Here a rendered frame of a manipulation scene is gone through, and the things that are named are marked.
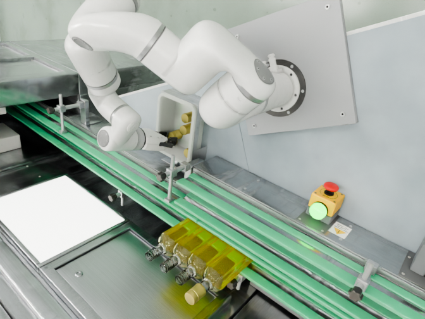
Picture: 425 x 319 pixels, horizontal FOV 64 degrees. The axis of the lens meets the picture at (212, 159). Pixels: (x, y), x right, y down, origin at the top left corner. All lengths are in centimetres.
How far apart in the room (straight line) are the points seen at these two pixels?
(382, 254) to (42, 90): 145
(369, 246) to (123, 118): 73
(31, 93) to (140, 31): 108
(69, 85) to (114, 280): 99
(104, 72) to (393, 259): 82
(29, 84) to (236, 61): 118
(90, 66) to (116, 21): 19
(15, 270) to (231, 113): 80
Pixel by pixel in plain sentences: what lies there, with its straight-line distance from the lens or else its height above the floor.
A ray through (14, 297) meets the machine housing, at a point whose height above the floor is 140.
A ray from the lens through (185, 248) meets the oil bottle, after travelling 98.
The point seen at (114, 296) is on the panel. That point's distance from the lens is 108.
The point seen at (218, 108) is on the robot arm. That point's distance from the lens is 71.
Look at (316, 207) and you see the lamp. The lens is 94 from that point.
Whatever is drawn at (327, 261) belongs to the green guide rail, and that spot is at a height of 93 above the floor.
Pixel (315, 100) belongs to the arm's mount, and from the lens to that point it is 95.
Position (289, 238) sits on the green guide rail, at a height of 93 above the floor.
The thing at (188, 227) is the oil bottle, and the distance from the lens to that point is 105.
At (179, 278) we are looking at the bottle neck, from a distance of 93.
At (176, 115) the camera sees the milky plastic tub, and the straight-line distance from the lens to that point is 127.
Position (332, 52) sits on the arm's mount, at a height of 77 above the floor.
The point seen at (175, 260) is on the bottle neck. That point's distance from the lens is 97.
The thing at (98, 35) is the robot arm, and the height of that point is 126.
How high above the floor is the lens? 163
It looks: 46 degrees down
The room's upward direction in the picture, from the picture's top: 114 degrees counter-clockwise
